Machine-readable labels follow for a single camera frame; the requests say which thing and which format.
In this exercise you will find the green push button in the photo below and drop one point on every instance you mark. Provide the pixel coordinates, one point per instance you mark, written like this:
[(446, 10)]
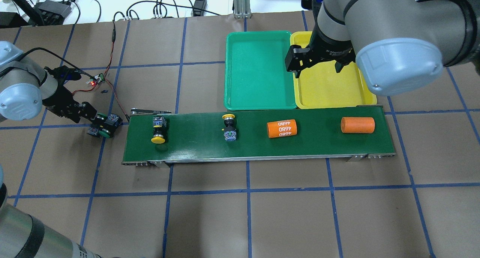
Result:
[(110, 125), (95, 127)]

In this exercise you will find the small green circuit board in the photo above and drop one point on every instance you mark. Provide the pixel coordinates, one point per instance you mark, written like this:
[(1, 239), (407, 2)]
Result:
[(97, 80)]

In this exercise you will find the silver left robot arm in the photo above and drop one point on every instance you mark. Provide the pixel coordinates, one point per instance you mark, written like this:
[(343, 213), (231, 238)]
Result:
[(27, 88)]

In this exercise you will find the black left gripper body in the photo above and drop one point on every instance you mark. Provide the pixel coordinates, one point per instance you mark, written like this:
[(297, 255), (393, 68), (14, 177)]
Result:
[(62, 99)]

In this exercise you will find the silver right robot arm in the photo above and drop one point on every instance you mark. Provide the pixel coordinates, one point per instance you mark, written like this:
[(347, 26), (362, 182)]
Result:
[(399, 45)]

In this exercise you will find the yellow plastic tray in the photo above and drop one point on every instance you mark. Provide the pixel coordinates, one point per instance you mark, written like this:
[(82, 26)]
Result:
[(321, 87)]

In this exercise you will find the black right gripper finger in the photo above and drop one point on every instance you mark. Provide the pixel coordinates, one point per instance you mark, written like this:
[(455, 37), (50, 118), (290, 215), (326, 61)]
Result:
[(340, 64), (298, 59)]

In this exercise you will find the aluminium frame post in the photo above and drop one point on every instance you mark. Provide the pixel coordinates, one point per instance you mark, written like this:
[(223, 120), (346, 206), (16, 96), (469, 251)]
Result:
[(241, 9)]

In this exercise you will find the green conveyor belt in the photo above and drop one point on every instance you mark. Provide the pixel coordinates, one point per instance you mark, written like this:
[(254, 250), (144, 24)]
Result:
[(198, 137)]

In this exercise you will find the yellow push button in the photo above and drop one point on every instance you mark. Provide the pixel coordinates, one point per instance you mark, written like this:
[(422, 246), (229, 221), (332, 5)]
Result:
[(229, 131), (159, 125)]

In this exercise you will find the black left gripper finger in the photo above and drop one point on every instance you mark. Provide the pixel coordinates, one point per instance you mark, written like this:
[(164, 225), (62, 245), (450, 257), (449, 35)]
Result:
[(87, 111)]

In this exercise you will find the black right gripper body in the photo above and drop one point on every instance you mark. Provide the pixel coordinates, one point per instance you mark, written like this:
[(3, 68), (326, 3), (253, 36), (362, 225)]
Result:
[(329, 50)]

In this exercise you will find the plain orange cylinder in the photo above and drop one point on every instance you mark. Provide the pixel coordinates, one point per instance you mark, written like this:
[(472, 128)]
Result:
[(357, 125)]

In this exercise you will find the orange cylinder with 4680 text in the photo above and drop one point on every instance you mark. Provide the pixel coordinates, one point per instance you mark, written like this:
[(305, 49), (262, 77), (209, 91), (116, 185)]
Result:
[(283, 128)]

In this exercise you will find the black power adapter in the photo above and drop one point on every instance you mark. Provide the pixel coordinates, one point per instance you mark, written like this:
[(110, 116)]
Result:
[(199, 8)]

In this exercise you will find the green plastic tray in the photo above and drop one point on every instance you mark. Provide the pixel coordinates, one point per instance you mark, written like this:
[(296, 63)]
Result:
[(255, 72)]

